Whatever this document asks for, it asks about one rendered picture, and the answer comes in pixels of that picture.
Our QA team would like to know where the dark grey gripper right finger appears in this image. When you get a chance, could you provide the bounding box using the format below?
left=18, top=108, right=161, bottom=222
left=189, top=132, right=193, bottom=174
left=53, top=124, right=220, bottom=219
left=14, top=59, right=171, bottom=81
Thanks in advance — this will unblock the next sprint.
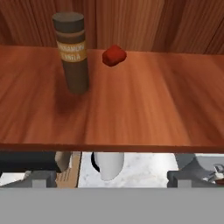
left=167, top=170, right=224, bottom=189

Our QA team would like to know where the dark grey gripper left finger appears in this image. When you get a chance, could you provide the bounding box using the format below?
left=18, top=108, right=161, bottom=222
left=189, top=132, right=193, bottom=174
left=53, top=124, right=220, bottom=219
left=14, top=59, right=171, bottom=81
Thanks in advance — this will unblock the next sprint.
left=0, top=170, right=57, bottom=189

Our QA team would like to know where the white mug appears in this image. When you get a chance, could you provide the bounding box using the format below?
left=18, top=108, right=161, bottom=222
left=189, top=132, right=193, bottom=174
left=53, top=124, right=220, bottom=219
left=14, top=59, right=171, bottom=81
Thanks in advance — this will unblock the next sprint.
left=90, top=151, right=126, bottom=182

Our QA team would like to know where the brown wooden cabinet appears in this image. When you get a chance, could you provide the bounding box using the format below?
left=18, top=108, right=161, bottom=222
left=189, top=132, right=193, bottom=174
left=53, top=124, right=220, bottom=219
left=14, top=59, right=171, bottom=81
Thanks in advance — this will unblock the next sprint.
left=0, top=0, right=224, bottom=154

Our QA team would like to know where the brown cinnamon bottle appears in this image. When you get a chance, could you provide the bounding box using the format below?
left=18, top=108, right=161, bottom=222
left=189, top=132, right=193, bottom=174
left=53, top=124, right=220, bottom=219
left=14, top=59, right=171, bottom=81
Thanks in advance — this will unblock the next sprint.
left=52, top=11, right=91, bottom=95

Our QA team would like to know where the black hob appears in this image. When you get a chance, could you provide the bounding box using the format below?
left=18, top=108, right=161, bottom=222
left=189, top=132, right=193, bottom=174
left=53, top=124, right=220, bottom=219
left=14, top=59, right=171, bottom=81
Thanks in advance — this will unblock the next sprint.
left=0, top=150, right=61, bottom=173

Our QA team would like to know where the beige rounded jar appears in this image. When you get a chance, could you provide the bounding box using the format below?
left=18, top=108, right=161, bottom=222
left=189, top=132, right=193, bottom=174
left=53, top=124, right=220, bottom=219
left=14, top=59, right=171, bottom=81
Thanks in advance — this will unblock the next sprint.
left=54, top=150, right=73, bottom=173

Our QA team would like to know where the light wooden cutting board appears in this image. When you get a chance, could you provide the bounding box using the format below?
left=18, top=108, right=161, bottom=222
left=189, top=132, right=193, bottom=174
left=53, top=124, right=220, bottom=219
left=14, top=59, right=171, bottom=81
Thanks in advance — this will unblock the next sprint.
left=55, top=151, right=83, bottom=189

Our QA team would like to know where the small white and red item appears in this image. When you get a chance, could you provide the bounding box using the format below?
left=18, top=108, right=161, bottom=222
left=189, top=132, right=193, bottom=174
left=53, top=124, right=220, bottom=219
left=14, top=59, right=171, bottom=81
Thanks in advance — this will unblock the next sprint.
left=213, top=164, right=224, bottom=186

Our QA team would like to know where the red lumpy food item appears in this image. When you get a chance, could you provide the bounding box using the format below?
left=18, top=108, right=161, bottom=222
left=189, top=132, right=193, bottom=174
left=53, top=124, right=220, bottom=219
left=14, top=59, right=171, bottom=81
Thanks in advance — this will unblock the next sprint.
left=101, top=44, right=128, bottom=67

